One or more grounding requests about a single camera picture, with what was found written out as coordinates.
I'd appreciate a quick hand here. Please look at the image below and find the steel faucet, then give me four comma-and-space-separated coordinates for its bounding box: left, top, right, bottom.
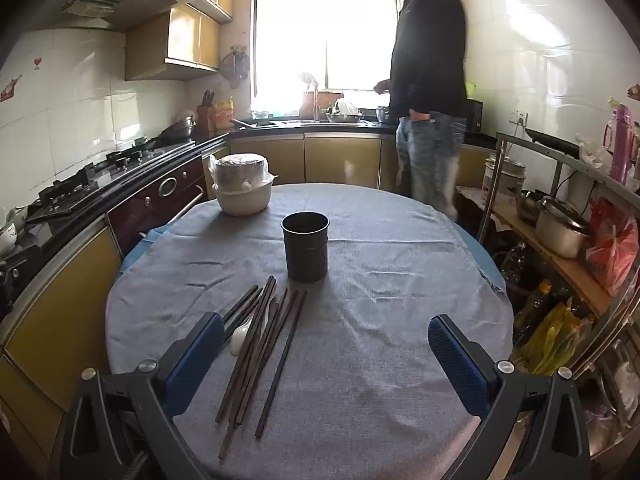
301, 72, 322, 123

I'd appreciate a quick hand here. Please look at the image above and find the black tray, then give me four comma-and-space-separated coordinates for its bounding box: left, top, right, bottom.
524, 127, 583, 158

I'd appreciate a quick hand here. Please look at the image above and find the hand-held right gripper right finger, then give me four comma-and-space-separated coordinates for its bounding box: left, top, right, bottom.
427, 314, 593, 480

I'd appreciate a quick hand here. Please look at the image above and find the black utensil holder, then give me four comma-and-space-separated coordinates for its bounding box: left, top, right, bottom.
281, 212, 329, 283

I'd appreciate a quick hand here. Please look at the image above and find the kitchen window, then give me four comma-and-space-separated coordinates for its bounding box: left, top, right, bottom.
252, 0, 401, 116

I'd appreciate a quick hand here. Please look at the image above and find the dark red oven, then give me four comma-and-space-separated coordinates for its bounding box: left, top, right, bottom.
106, 152, 208, 256

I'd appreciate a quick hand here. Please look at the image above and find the oil bottle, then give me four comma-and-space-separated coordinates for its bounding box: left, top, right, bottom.
515, 280, 553, 331

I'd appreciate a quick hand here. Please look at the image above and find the black gas stove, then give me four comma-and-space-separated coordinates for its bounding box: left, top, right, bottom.
25, 135, 201, 226

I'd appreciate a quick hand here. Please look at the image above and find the hanging round strainer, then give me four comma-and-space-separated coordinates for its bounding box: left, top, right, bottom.
220, 46, 251, 88

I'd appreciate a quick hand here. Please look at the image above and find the red wall sticker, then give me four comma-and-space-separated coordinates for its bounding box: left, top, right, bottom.
0, 75, 23, 103

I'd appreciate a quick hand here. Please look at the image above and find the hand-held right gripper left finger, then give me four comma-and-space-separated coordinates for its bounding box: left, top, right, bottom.
50, 312, 226, 480

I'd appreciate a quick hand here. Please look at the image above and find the black microwave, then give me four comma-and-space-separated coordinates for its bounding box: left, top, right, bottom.
462, 97, 484, 136

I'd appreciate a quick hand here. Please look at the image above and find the wooden knife block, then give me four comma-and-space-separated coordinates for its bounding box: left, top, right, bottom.
196, 90, 217, 128

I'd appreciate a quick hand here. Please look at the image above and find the white rice cooker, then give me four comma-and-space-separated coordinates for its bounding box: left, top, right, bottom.
484, 154, 528, 201

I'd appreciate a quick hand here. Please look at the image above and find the wooden cutting board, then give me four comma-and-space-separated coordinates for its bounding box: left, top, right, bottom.
300, 89, 343, 118

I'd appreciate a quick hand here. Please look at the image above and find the yellow base cabinet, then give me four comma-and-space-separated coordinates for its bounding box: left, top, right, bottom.
0, 230, 126, 461

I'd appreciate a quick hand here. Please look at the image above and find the row of yellow base cabinets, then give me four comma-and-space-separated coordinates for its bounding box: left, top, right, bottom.
202, 132, 496, 196

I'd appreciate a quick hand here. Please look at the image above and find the grey tablecloth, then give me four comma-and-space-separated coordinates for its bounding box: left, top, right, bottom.
105, 183, 515, 480

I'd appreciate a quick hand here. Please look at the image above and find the blue table cover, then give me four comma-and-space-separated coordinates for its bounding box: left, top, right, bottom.
119, 220, 507, 293

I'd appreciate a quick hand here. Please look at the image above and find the white ceramic spoon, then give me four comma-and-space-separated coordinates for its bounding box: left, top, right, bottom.
229, 296, 279, 357

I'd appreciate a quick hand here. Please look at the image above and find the metal storage rack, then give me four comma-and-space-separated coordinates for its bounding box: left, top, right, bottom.
475, 130, 640, 461

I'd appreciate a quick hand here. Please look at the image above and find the steel wok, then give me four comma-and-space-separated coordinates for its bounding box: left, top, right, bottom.
159, 115, 198, 143

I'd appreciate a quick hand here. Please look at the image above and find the patterned white bowl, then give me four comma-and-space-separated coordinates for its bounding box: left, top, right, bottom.
0, 205, 28, 256

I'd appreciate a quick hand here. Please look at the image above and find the yellow package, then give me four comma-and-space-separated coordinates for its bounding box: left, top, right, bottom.
214, 97, 235, 130

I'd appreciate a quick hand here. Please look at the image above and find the pink thermos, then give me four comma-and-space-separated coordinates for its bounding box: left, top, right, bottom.
602, 102, 638, 186

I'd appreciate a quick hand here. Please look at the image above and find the yellow plastic bag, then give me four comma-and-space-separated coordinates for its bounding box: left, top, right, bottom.
515, 300, 583, 376

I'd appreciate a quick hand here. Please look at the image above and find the white ceramic bowl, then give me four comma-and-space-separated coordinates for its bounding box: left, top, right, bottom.
212, 175, 279, 217

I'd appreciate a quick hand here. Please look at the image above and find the steel kettle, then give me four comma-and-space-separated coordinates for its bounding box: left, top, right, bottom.
515, 189, 546, 226

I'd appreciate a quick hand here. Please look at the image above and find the red plastic bag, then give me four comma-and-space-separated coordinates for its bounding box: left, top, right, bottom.
585, 197, 640, 298

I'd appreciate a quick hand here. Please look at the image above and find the pile of dark chopsticks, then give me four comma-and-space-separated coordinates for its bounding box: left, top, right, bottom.
215, 275, 308, 461

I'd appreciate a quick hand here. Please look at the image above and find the clear plastic bottle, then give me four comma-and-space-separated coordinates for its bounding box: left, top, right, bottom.
500, 242, 528, 286

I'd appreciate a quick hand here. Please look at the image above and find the plastic-wrapped bowl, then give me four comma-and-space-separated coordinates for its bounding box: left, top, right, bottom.
209, 152, 272, 193

